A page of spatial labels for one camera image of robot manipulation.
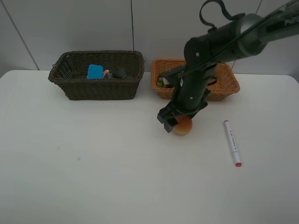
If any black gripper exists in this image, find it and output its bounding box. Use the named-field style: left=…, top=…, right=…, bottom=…
left=157, top=90, right=209, bottom=133

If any orange peach fruit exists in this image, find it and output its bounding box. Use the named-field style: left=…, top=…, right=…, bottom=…
left=172, top=116, right=192, bottom=136

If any dark purple mangosteen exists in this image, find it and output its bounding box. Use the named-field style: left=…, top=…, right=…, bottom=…
left=156, top=75, right=173, bottom=88

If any black pump bottle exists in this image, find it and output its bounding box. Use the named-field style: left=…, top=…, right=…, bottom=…
left=106, top=68, right=127, bottom=79

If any white marker with pink caps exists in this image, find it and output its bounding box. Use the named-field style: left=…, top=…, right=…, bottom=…
left=224, top=120, right=242, bottom=167

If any blue whiteboard eraser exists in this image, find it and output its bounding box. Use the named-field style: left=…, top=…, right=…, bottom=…
left=87, top=64, right=103, bottom=79

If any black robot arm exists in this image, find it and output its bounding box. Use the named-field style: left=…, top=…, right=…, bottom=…
left=157, top=0, right=299, bottom=133

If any orange wicker basket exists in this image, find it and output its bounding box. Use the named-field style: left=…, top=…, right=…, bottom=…
left=151, top=59, right=240, bottom=101

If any dark brown wicker basket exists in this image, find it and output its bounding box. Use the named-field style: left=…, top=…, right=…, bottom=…
left=48, top=50, right=144, bottom=100

